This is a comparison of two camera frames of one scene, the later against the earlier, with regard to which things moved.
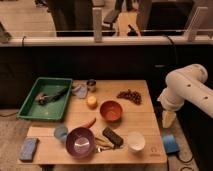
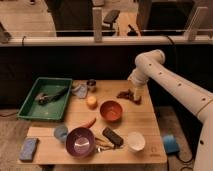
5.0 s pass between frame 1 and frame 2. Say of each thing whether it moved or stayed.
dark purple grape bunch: stayed
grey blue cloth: stayed
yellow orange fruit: stayed
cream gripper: moved
